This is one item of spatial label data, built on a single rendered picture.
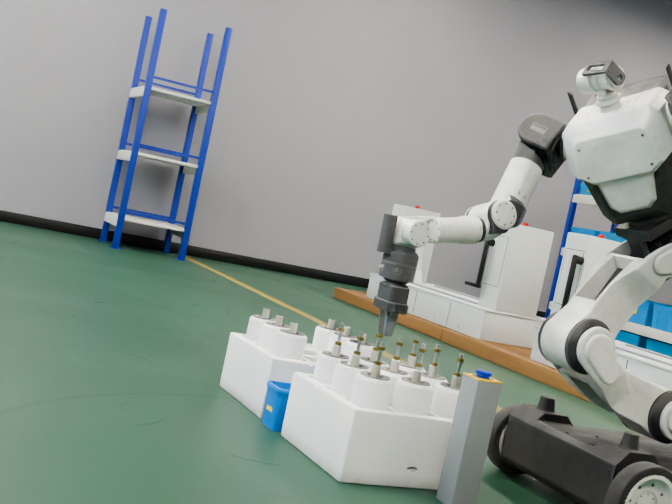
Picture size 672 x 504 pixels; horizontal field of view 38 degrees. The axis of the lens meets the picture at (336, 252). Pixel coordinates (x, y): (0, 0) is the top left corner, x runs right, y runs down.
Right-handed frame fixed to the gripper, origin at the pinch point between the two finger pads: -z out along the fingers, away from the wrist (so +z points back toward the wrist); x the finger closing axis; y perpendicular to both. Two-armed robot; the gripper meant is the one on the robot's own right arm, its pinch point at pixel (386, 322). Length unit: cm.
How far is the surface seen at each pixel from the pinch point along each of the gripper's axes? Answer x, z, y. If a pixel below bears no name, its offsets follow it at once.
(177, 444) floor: 9, -39, 43
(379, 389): -4.7, -15.9, 0.4
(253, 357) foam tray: 61, -24, 12
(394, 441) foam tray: -7.2, -27.5, -5.3
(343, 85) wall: 645, 144, -205
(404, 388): -1.7, -15.3, -7.7
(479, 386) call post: -19.3, -9.2, -18.0
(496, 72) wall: 653, 197, -364
